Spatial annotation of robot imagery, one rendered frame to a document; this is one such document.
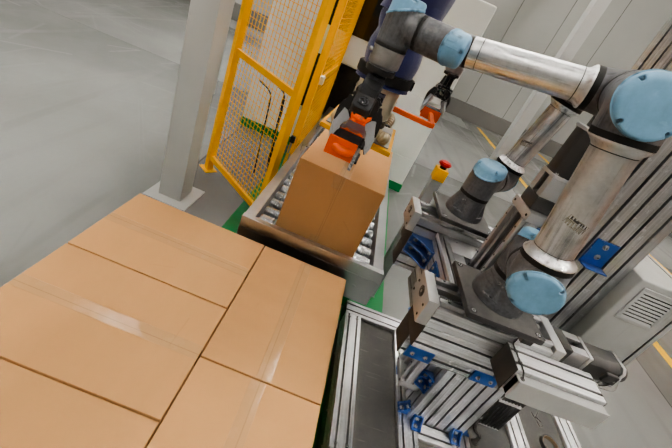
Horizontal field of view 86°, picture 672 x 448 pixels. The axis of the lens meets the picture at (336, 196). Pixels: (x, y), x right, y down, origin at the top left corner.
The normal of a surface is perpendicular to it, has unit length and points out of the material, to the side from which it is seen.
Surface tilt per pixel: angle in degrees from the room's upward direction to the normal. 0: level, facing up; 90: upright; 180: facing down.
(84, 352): 0
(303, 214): 90
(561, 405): 90
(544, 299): 97
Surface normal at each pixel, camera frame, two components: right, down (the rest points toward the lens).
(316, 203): -0.20, 0.42
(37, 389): 0.36, -0.81
